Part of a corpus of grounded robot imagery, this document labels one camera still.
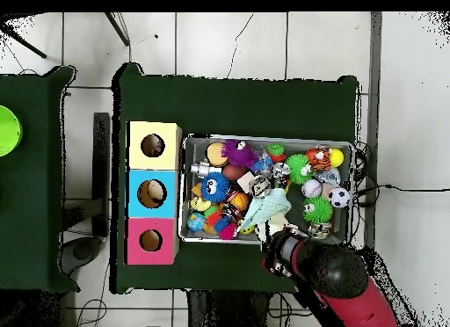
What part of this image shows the mint green knit cloth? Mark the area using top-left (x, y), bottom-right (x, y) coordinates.
top-left (242, 188), bottom-right (293, 233)

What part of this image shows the black tripod leg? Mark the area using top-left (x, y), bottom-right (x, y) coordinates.
top-left (105, 11), bottom-right (131, 47)
top-left (0, 20), bottom-right (47, 60)

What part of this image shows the dark green tablecloth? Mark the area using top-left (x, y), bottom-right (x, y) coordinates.
top-left (111, 62), bottom-right (359, 302)

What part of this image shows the lime green round object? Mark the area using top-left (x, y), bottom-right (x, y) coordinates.
top-left (0, 105), bottom-right (23, 158)

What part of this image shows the black upright bar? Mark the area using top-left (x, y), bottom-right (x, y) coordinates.
top-left (92, 112), bottom-right (113, 238)

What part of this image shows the blue fuzzy monster toy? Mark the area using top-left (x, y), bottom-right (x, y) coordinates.
top-left (200, 171), bottom-right (232, 204)

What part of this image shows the purple spiky ball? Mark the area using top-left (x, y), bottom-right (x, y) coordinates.
top-left (221, 137), bottom-right (260, 171)

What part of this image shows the cream knit cloth roll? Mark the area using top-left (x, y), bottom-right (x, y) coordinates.
top-left (256, 213), bottom-right (291, 243)

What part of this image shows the brown toy football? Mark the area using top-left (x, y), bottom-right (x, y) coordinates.
top-left (223, 163), bottom-right (247, 183)

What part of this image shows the clear mesh bin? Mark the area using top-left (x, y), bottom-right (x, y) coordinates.
top-left (180, 133), bottom-right (356, 251)

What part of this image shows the wooden three-hole box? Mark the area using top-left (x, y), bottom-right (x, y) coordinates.
top-left (125, 120), bottom-right (184, 267)

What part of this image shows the green covered side table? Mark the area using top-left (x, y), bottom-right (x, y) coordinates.
top-left (0, 65), bottom-right (78, 294)

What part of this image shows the black and white soccer ball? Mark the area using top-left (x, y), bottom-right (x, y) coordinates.
top-left (329, 186), bottom-right (352, 208)

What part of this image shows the orange tiger plush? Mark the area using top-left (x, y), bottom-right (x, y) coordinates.
top-left (307, 148), bottom-right (333, 172)

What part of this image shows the green spiky ball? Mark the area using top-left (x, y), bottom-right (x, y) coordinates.
top-left (303, 197), bottom-right (335, 225)

